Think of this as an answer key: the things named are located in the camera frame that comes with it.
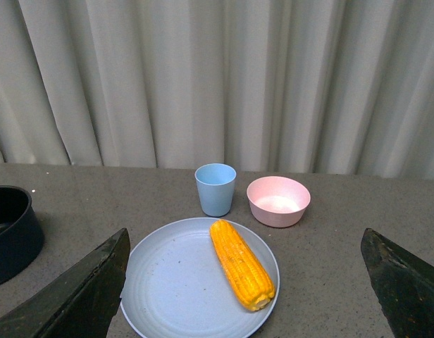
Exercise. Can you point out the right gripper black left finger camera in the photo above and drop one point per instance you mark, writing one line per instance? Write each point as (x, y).
(79, 303)

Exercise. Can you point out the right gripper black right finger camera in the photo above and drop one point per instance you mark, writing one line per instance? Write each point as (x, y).
(403, 284)

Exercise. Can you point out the light blue cup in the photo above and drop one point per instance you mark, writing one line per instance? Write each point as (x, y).
(215, 186)

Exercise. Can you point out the light blue plate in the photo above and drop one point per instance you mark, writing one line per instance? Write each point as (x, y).
(176, 287)

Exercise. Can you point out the yellow corn cob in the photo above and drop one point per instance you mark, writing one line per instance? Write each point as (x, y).
(248, 279)

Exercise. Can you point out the dark blue saucepan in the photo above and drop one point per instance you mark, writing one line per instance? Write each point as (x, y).
(21, 236)

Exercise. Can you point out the pink bowl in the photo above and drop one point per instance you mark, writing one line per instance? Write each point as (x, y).
(278, 201)

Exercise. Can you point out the white curtain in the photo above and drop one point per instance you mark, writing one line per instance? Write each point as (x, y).
(343, 87)

